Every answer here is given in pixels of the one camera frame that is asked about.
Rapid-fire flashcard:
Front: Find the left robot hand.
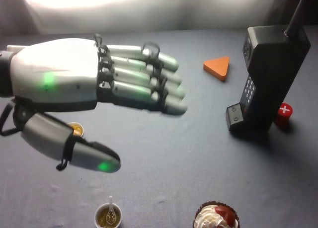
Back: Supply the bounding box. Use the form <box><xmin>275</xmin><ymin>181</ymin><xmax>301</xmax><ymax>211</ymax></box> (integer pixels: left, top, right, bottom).
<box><xmin>9</xmin><ymin>33</ymin><xmax>189</xmax><ymax>173</ymax></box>

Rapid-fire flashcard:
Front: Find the black brick toy phone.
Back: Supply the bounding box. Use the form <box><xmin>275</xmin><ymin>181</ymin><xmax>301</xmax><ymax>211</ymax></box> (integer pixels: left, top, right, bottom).
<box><xmin>225</xmin><ymin>0</ymin><xmax>312</xmax><ymax>139</ymax></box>

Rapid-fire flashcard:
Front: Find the small cup of yellow food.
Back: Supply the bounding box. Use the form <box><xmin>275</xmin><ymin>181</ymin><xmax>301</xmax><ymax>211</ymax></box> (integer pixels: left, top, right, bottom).
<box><xmin>67</xmin><ymin>122</ymin><xmax>85</xmax><ymax>139</ymax></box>

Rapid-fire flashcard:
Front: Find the white backdrop curtain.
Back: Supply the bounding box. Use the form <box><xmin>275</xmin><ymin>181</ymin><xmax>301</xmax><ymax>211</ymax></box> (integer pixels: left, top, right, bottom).
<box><xmin>0</xmin><ymin>0</ymin><xmax>318</xmax><ymax>36</ymax></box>

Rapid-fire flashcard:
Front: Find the grey table cloth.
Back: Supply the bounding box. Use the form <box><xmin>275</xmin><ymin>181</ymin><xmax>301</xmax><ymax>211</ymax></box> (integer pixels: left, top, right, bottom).
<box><xmin>0</xmin><ymin>24</ymin><xmax>318</xmax><ymax>228</ymax></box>

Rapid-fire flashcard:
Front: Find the white spoon in green soup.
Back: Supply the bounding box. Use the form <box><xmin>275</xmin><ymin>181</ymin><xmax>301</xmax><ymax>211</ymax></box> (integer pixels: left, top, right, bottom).
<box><xmin>105</xmin><ymin>196</ymin><xmax>116</xmax><ymax>225</ymax></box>

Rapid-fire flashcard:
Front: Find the small cup of green soup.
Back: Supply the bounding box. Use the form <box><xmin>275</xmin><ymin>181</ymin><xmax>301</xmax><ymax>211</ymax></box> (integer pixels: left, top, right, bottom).
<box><xmin>94</xmin><ymin>203</ymin><xmax>123</xmax><ymax>228</ymax></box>

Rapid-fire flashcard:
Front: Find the orange triangle block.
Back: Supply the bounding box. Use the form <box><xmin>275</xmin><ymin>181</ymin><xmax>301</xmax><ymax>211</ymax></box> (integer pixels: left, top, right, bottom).
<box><xmin>203</xmin><ymin>56</ymin><xmax>231</xmax><ymax>83</ymax></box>

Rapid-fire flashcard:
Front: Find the toy cupcake with cream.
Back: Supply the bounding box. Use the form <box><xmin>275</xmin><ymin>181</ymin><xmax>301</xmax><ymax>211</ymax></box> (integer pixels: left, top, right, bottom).
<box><xmin>192</xmin><ymin>201</ymin><xmax>241</xmax><ymax>228</ymax></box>

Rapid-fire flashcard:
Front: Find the red cylinder with white cross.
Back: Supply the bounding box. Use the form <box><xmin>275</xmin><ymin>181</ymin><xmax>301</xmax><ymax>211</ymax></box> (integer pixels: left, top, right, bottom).
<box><xmin>273</xmin><ymin>102</ymin><xmax>294</xmax><ymax>127</ymax></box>

